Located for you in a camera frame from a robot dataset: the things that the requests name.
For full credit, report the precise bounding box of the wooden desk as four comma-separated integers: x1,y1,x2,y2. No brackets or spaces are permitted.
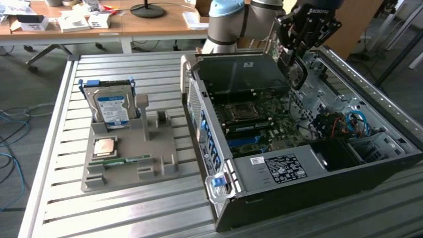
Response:
0,0,303,72

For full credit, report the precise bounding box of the CPU chip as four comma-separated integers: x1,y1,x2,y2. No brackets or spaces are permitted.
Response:
92,138,118,158

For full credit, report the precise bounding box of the hard disk in blue caddy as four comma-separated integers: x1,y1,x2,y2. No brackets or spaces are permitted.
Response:
77,76,138,130

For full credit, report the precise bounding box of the blue expansion slot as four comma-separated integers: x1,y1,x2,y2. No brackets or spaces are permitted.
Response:
227,137,260,147

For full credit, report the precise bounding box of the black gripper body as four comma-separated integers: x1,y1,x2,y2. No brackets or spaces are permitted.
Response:
292,0,345,22

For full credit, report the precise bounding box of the low-profile graphics card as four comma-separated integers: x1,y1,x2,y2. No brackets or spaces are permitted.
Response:
263,23,309,91

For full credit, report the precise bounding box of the black lamp base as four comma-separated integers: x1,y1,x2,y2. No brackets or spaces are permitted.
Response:
129,0,165,18

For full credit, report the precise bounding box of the white box with round insert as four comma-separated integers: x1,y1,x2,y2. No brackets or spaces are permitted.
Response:
57,11,90,33

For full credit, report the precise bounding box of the blue floor cable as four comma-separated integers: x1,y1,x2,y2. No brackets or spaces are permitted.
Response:
0,109,30,211

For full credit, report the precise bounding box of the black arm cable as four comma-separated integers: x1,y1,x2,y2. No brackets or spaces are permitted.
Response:
239,3,251,39

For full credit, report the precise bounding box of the CPU socket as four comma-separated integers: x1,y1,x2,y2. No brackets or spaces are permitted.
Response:
223,101,260,122

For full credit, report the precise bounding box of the black open PC case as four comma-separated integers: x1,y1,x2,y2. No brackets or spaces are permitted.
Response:
180,46,423,233

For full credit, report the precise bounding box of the small white labelled box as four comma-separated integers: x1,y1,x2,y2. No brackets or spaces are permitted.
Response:
86,12,112,29

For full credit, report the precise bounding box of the grey parts rack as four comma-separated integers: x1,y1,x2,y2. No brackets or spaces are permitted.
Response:
80,93,181,193

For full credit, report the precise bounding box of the white booklet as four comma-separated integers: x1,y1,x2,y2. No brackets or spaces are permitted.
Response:
181,11,209,30

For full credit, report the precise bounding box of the red wire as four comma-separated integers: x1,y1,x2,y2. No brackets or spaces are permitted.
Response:
332,116,348,138

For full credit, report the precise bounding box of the red and yellow item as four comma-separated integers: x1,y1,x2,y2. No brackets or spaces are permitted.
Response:
98,4,124,16

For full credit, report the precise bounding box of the grey floor cable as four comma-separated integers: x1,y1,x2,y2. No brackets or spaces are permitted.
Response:
0,103,56,117

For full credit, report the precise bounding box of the green RAM stick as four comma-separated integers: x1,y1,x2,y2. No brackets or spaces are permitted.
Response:
227,122,268,132
88,155,151,167

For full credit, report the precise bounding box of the green motherboard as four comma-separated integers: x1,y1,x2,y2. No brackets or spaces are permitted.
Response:
211,89,315,158

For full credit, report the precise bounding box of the wooden cabinet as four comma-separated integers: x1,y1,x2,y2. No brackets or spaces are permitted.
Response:
283,0,385,60

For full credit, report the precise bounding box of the blue wire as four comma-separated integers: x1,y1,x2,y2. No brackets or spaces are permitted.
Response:
345,110,371,138

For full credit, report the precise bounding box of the black and white carton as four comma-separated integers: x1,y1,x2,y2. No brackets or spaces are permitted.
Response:
14,14,49,32

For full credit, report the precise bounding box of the silver disk bay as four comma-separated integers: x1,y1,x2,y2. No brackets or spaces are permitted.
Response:
348,132,407,162

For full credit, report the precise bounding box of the grey power supply unit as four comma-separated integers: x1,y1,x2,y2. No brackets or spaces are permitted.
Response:
231,145,328,193

